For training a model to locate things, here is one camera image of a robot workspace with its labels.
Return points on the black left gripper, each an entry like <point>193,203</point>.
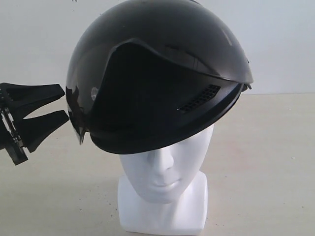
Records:
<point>21,100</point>

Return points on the black helmet with visor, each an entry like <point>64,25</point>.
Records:
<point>146,74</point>

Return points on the white mannequin head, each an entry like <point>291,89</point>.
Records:
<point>163,191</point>

